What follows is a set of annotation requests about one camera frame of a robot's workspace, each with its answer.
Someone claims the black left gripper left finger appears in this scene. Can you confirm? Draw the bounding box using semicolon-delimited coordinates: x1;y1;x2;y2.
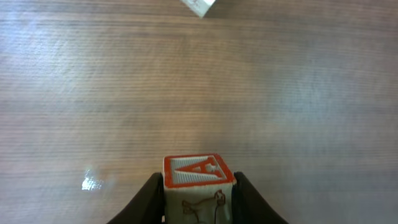
107;172;165;224

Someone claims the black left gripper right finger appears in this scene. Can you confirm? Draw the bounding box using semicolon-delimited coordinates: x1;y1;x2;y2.
231;172;288;224

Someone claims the red A letter block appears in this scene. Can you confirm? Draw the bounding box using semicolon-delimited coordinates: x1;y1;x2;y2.
163;153;236;224

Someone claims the wooden block green side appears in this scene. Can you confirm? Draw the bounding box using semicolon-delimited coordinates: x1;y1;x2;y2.
180;0;216;18

